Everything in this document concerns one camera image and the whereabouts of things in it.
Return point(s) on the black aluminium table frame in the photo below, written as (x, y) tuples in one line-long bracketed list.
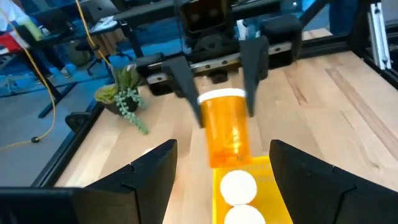
[(63, 155)]

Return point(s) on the white ball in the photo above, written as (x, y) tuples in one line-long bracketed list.
[(238, 187)]

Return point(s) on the silver aluminium bracket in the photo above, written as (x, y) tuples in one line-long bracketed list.
[(380, 37)]

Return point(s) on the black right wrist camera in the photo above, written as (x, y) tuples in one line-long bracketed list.
[(206, 15)]

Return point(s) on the person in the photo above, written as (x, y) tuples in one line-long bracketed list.
[(46, 59)]

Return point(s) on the yellow plastic basket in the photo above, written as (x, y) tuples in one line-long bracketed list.
[(269, 202)]

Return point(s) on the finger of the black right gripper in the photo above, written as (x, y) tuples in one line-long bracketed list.
[(183, 81), (253, 68)]

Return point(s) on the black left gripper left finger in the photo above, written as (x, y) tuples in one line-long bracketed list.
[(109, 202)]

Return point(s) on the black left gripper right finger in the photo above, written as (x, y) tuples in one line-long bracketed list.
[(326, 199)]

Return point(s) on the black desk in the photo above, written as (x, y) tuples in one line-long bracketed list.
[(140, 11)]

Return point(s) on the black gantry beam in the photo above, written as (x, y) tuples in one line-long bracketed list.
[(360, 25)]

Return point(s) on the succulent plant in dark pot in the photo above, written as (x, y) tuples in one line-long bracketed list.
[(124, 93)]

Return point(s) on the black office chair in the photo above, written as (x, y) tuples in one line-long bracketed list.
[(84, 46)]

